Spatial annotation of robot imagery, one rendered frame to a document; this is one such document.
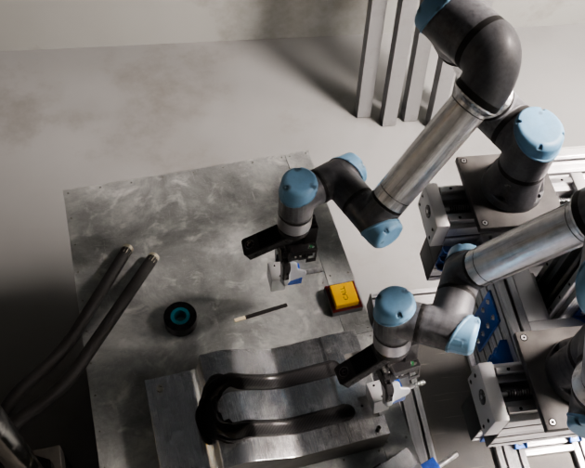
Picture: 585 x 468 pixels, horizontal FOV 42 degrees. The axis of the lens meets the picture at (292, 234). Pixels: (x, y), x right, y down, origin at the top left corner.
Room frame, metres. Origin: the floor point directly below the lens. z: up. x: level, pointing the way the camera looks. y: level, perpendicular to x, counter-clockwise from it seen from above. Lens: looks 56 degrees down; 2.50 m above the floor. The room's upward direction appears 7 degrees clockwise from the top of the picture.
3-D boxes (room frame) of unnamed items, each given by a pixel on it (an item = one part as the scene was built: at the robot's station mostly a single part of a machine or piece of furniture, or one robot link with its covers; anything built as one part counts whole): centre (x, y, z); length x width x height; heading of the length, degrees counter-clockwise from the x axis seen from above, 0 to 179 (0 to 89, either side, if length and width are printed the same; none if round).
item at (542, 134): (1.20, -0.52, 1.20); 0.13 x 0.12 x 0.14; 40
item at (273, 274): (0.94, -0.02, 0.93); 0.13 x 0.05 x 0.05; 108
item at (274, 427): (0.62, 0.00, 0.92); 0.35 x 0.16 x 0.09; 111
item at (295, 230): (0.94, 0.00, 1.17); 0.08 x 0.08 x 0.05
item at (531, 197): (1.20, -0.52, 1.09); 0.15 x 0.15 x 0.10
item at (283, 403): (0.62, 0.01, 0.87); 0.50 x 0.26 x 0.14; 111
